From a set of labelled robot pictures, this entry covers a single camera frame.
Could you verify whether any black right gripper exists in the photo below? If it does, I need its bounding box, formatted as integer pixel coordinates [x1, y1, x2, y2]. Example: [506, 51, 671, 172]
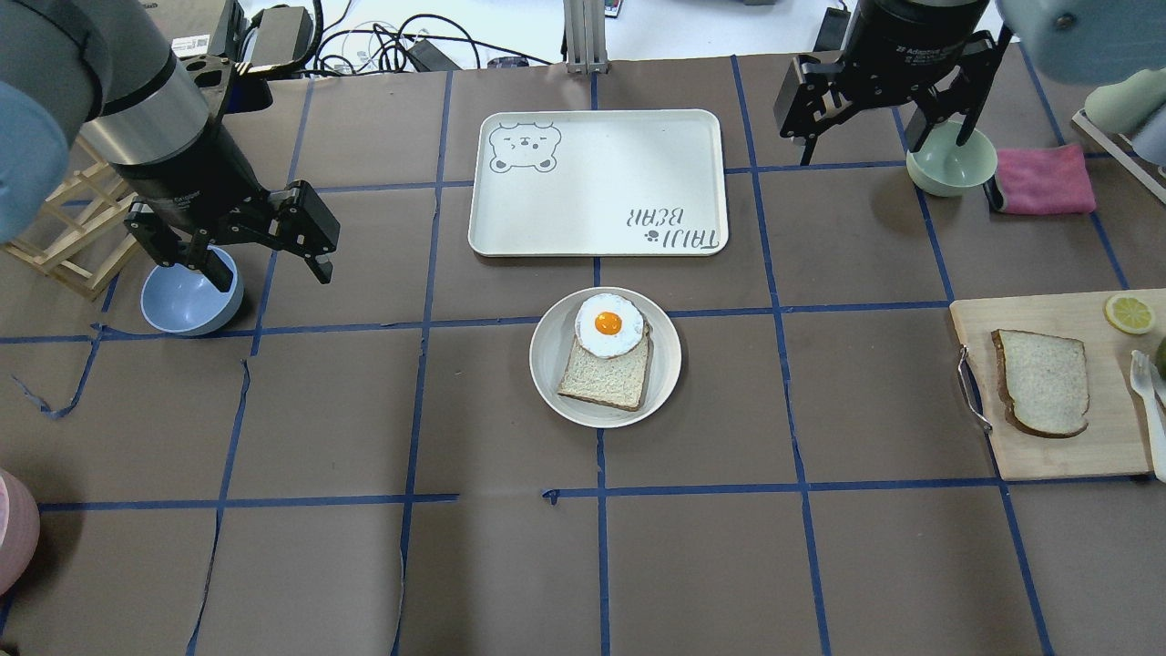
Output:
[773, 29, 1013, 165]

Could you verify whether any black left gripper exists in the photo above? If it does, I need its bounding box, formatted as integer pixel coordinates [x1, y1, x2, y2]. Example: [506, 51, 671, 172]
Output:
[125, 181, 340, 292]

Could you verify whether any bread slice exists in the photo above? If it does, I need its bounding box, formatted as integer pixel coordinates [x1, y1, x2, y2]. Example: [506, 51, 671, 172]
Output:
[991, 329, 1090, 439]
[557, 336, 652, 412]

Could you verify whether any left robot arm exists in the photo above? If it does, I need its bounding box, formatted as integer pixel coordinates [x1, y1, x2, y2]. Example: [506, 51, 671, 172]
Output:
[1, 1, 340, 292]

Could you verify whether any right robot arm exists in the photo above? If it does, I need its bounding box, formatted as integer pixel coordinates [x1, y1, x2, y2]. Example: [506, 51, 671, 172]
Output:
[773, 1, 1165, 165]

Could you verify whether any cream round plate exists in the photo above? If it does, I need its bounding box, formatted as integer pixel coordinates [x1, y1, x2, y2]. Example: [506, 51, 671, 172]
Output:
[529, 287, 682, 429]

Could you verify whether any green bowl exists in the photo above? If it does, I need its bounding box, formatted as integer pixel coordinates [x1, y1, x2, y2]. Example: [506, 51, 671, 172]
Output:
[906, 121, 997, 198]

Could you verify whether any blue bowl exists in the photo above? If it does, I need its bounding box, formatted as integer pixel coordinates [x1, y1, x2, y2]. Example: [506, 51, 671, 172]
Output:
[140, 246, 244, 337]

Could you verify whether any pink cloth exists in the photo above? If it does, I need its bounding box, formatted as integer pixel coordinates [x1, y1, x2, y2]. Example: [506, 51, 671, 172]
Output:
[982, 144, 1097, 216]

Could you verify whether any wooden dish rack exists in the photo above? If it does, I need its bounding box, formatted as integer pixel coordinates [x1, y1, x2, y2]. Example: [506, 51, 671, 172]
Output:
[3, 137, 140, 302]

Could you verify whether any black electronics box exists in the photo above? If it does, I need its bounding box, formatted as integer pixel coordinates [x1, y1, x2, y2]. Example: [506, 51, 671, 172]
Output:
[140, 1, 324, 80]

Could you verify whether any green cup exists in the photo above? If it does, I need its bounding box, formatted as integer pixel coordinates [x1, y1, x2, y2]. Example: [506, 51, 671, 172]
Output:
[1083, 69, 1165, 134]

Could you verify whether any black power adapter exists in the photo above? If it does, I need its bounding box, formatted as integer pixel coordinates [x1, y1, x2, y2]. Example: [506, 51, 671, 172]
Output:
[405, 40, 461, 72]

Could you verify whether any blue cup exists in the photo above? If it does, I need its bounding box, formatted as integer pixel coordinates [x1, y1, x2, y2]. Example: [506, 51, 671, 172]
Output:
[1131, 105, 1166, 167]

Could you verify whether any cream bear tray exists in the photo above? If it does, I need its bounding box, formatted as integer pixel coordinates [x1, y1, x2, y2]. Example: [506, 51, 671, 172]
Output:
[469, 108, 729, 258]

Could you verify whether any fried egg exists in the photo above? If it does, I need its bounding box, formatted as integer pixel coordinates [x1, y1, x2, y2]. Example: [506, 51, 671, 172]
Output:
[574, 292, 647, 360]

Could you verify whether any pink bowl with ice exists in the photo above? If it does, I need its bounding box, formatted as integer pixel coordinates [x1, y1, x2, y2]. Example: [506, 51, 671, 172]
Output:
[1, 470, 40, 595]

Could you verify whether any avocado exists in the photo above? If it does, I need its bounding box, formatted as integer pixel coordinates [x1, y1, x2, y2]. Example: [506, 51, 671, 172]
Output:
[1152, 337, 1166, 379]

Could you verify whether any wooden cutting board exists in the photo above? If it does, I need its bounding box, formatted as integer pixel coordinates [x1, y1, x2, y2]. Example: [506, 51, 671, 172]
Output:
[949, 289, 1166, 482]

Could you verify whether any white wire cup rack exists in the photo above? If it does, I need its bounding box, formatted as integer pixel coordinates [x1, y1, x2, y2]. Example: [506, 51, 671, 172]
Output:
[1072, 110, 1165, 205]

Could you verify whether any aluminium frame post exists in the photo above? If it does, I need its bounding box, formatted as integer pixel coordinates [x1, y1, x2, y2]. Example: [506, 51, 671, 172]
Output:
[562, 0, 609, 75]

